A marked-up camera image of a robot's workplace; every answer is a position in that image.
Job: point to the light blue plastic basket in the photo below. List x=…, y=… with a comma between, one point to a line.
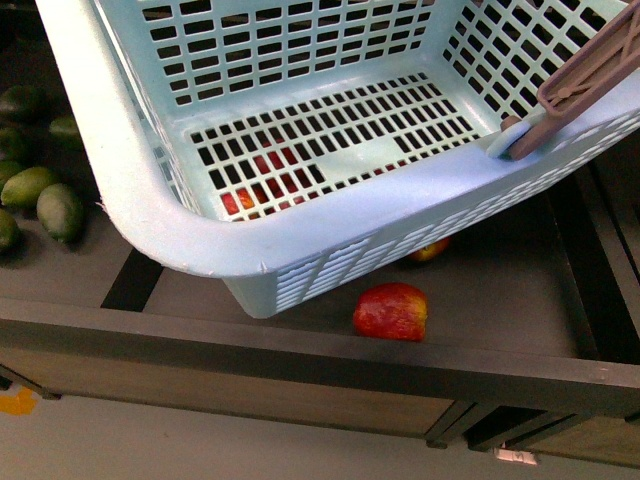
x=288, y=147

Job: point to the brown basket handle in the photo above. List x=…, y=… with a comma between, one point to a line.
x=600, y=65

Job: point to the red apple under basket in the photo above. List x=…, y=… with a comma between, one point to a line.
x=430, y=252

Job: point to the green mango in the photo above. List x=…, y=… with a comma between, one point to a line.
x=22, y=190
x=61, y=212
x=23, y=103
x=9, y=231
x=65, y=132
x=13, y=146

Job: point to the red apple front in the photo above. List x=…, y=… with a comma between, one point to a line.
x=392, y=311

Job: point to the dark wooden display stand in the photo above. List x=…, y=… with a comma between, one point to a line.
x=529, y=338

